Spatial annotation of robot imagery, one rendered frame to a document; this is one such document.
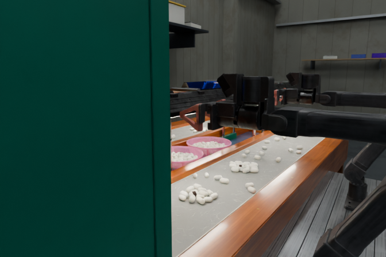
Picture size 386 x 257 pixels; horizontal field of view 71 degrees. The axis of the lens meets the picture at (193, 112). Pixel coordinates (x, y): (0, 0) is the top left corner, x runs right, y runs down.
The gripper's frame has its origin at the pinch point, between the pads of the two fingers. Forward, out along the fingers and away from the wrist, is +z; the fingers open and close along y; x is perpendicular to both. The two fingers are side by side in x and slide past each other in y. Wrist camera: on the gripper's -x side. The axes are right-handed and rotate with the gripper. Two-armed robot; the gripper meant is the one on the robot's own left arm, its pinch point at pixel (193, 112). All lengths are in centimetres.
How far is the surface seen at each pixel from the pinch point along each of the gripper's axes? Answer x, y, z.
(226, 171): 33, -42, 11
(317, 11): -172, -759, 111
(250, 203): 30.9, -16.6, -10.6
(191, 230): 33.3, 3.3, -1.3
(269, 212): 31.0, -14.4, -17.4
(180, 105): -0.4, -9.1, 11.4
